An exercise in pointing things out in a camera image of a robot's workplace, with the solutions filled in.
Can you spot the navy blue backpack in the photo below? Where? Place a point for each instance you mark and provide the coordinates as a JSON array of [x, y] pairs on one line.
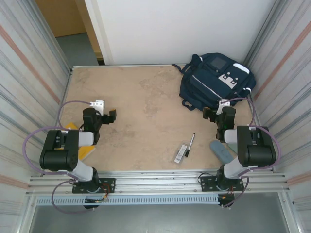
[[206, 82]]

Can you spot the yellow book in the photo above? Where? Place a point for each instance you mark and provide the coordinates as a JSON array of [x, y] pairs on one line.
[[86, 151]]

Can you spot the black white marker pen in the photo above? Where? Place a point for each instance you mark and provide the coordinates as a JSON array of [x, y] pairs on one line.
[[190, 144]]

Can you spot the blue grey pencil case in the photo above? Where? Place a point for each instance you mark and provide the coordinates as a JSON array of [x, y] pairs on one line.
[[221, 151]]

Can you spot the small black white box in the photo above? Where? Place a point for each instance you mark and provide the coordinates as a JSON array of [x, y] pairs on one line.
[[180, 153]]

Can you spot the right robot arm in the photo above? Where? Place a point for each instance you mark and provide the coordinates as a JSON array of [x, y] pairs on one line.
[[257, 150]]

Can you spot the wooden door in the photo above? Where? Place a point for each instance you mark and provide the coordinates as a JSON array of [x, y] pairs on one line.
[[65, 17]]

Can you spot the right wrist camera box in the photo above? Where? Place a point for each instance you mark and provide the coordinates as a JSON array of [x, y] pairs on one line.
[[222, 104]]

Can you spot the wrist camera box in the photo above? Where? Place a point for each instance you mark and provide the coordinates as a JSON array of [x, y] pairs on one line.
[[222, 104], [98, 104]]

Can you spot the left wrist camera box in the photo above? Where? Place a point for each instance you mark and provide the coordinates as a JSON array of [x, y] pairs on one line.
[[98, 104]]

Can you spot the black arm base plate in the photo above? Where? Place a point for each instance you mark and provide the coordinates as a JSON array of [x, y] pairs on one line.
[[207, 182], [107, 185]]

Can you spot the aluminium rail frame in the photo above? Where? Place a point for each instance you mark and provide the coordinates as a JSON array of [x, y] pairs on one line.
[[158, 178]]

